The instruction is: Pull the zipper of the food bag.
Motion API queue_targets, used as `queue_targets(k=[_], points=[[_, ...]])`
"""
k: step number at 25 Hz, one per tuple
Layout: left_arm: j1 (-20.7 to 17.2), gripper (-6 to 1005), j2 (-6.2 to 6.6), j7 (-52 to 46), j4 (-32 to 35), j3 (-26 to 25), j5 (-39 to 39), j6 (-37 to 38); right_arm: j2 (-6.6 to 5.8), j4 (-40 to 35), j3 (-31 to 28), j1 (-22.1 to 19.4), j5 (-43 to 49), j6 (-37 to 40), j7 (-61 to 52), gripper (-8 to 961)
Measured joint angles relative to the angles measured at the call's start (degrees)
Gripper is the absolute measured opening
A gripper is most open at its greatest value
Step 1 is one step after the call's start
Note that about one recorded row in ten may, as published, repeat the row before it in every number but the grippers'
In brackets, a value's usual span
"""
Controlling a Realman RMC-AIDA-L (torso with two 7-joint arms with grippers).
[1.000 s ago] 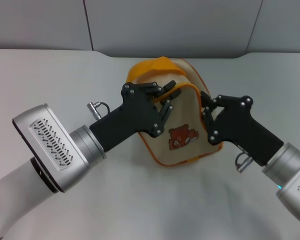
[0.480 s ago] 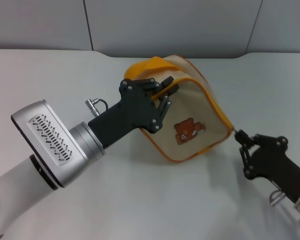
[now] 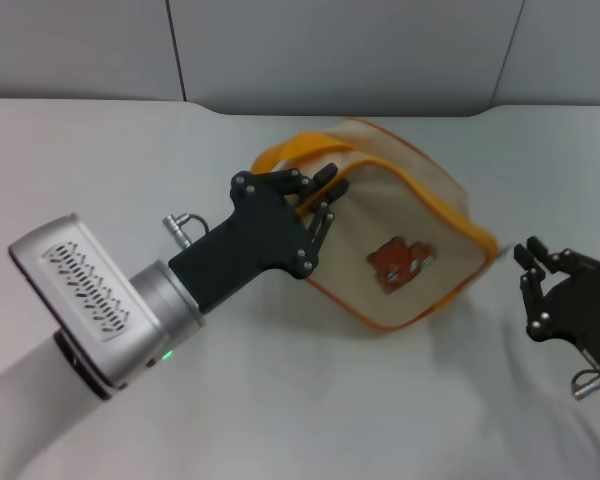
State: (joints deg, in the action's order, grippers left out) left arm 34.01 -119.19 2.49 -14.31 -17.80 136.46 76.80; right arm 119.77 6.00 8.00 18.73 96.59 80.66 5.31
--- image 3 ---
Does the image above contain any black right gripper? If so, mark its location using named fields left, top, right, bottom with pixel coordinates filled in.
left=513, top=235, right=600, bottom=397

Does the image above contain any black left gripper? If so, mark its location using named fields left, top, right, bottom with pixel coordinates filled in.
left=168, top=162, right=352, bottom=316

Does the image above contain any beige orange-trimmed food bag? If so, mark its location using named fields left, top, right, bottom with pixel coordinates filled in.
left=250, top=118, right=502, bottom=333

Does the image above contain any silver right gripper cable connector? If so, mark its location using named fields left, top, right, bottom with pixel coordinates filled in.
left=571, top=368, right=600, bottom=402

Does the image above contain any silver gripper cable connector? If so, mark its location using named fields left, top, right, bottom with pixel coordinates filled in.
left=160, top=211, right=212, bottom=237
left=571, top=368, right=600, bottom=402

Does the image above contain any silver left gripper cable connector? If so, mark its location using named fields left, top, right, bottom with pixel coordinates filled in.
left=160, top=211, right=212, bottom=237

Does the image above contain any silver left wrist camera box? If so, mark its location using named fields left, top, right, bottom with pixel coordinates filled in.
left=7, top=213, right=164, bottom=390

